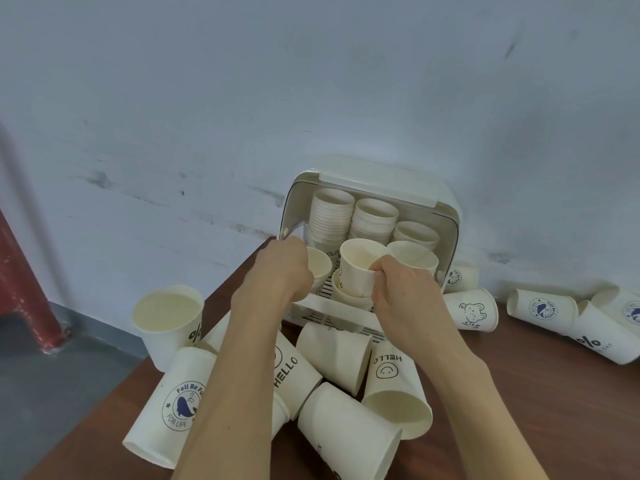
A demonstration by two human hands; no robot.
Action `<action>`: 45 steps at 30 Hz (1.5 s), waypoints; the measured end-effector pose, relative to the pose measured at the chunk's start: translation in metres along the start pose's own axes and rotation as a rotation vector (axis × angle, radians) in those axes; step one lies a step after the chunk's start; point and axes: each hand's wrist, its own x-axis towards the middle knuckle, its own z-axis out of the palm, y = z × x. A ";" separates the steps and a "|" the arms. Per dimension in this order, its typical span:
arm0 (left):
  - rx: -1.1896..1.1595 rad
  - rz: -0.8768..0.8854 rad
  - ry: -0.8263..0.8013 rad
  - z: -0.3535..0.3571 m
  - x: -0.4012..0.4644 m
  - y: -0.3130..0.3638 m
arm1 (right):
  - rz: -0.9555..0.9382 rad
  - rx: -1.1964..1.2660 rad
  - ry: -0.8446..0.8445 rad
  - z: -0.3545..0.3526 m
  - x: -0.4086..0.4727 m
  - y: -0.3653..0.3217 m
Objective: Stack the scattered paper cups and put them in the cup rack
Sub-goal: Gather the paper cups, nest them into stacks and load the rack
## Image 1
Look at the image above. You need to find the person's right hand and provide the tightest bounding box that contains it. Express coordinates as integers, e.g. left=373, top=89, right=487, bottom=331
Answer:
left=368, top=256, right=463, bottom=346

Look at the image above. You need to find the person's left hand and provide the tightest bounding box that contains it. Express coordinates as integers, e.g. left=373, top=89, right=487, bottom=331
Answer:
left=234, top=238, right=315, bottom=321

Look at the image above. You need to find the plain white paper cup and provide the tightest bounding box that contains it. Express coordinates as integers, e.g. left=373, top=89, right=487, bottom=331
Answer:
left=199, top=310, right=232, bottom=356
left=339, top=239, right=394, bottom=301
left=331, top=272, right=374, bottom=312
left=305, top=247, right=334, bottom=296
left=387, top=240, right=440, bottom=283
left=295, top=322, right=374, bottom=397

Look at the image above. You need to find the person's left forearm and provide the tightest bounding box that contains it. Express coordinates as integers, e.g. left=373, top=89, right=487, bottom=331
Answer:
left=171, top=295, right=301, bottom=480

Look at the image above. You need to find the person's right forearm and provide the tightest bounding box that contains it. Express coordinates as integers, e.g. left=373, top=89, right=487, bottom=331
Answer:
left=394, top=329, right=551, bottom=480

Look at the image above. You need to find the stack of white paper cups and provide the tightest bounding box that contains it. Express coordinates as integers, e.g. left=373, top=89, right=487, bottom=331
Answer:
left=392, top=221, right=441, bottom=251
left=349, top=198, right=400, bottom=245
left=307, top=188, right=356, bottom=248

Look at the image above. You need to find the whale print white paper cup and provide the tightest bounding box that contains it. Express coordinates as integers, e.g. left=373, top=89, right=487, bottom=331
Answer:
left=506, top=288, right=580, bottom=337
left=442, top=262, right=480, bottom=294
left=122, top=347, right=292, bottom=470
left=591, top=286, right=640, bottom=326

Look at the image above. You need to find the white plastic cup storage box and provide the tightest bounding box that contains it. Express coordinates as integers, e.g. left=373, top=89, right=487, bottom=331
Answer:
left=277, top=155, right=462, bottom=345

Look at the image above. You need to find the smiley print white paper cup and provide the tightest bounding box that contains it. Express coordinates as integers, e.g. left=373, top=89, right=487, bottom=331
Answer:
left=361, top=340, right=434, bottom=441
left=271, top=329, right=324, bottom=421

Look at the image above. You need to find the black lettered white paper cup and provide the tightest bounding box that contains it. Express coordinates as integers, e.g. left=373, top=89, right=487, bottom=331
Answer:
left=131, top=285, right=205, bottom=373
left=566, top=300, right=640, bottom=366
left=297, top=382, right=404, bottom=480

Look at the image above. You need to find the red metal post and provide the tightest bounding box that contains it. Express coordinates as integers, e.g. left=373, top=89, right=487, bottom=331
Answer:
left=0, top=209, right=71, bottom=352

